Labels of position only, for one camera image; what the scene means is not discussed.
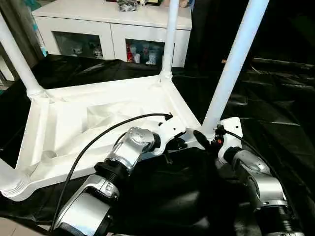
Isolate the black work mat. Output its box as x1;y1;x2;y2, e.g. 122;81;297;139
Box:
0;53;315;236

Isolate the grey metal rod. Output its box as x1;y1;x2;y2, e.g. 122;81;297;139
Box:
253;58;315;70

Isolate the black backdrop cloth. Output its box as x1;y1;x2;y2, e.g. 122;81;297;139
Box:
186;0;315;72

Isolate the white glass-door cabinet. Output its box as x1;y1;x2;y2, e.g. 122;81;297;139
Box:
31;0;193;68

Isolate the grey patterned ornament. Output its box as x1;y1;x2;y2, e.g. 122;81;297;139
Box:
117;0;138;12

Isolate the pale blue small box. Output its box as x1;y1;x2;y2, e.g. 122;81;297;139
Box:
40;17;49;58

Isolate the grey curtain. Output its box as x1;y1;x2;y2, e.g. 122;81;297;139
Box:
0;0;44;82

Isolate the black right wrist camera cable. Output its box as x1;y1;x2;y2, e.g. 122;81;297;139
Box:
218;125;300;222

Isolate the grey sliding door frame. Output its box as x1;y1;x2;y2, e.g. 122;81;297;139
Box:
0;44;18;86

